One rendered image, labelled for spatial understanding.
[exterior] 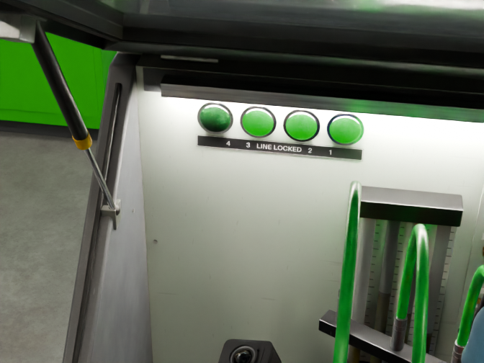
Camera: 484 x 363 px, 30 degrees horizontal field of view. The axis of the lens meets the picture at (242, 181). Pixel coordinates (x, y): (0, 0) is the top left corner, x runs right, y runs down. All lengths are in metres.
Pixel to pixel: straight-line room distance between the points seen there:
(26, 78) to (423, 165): 2.71
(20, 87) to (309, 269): 2.59
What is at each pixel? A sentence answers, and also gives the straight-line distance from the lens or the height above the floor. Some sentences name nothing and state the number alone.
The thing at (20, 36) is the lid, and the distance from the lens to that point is 0.86.
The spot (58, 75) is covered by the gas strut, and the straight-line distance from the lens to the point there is 0.96.
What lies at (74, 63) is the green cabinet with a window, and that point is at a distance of 3.69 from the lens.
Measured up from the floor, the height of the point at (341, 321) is 1.38.
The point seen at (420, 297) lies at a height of 1.37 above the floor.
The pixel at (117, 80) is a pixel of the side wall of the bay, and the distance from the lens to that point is 1.25.
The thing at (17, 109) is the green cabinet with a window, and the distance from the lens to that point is 3.90.
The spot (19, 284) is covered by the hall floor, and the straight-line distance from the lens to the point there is 3.17.
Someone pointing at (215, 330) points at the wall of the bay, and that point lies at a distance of 1.50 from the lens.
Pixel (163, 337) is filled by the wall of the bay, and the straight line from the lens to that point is 1.53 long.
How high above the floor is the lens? 2.00
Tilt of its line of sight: 34 degrees down
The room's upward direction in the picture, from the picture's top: 1 degrees clockwise
